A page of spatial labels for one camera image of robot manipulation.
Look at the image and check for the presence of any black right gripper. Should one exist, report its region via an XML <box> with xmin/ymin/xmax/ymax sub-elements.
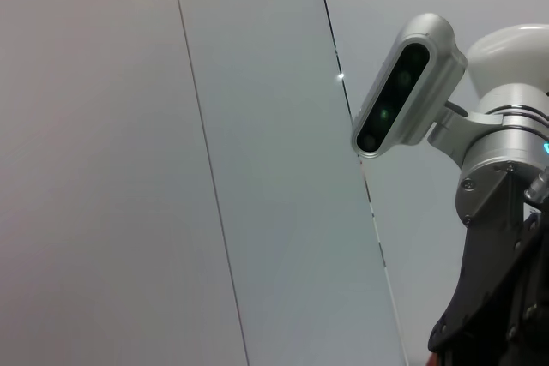
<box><xmin>426</xmin><ymin>193</ymin><xmax>549</xmax><ymax>366</ymax></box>

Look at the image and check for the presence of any right gripper cable with connectors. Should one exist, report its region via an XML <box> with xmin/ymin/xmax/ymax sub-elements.
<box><xmin>523</xmin><ymin>166</ymin><xmax>549</xmax><ymax>207</ymax></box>

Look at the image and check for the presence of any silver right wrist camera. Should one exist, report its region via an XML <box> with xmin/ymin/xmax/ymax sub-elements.
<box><xmin>351</xmin><ymin>14</ymin><xmax>468</xmax><ymax>159</ymax></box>

